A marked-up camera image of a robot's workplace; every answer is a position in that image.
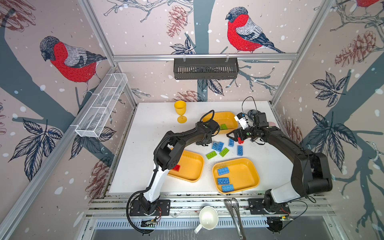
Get green lego brick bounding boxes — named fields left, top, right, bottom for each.
left=220, top=148, right=230, bottom=157
left=206, top=151, right=217, bottom=160

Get blue lego brick low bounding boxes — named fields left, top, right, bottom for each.
left=222, top=185, right=235, bottom=193

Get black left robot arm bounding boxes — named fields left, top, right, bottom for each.
left=126, top=110, right=220, bottom=214

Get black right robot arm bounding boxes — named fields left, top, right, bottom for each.
left=227, top=110, right=333, bottom=213

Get large green lego plate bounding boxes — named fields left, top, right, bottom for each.
left=220, top=124, right=228, bottom=130

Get yellow tray far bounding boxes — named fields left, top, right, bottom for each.
left=213, top=112, right=239, bottom=135

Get yellow tray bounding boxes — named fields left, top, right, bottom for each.
left=212, top=158, right=260, bottom=195
left=213, top=112, right=239, bottom=135
left=168, top=150, right=205, bottom=183

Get yellow tray near left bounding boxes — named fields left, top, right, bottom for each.
left=168, top=150, right=205, bottom=183

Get yellow plastic goblet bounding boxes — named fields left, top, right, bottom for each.
left=174, top=101, right=187, bottom=124

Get yellow tray near right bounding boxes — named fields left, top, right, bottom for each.
left=212, top=158, right=260, bottom=195

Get metal tongs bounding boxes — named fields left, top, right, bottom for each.
left=224, top=198, right=246, bottom=240

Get white measuring cup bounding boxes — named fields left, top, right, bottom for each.
left=194, top=206, right=219, bottom=234

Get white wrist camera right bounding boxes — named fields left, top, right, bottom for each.
left=234, top=113, right=249, bottom=130

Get black hanging wire basket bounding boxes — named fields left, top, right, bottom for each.
left=174, top=58, right=239, bottom=80

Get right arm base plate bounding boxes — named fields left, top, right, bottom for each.
left=247, top=199, right=291, bottom=215

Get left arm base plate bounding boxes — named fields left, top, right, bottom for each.
left=129, top=199, right=171, bottom=217

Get white wire mesh shelf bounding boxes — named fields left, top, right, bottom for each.
left=75, top=73, right=128, bottom=138

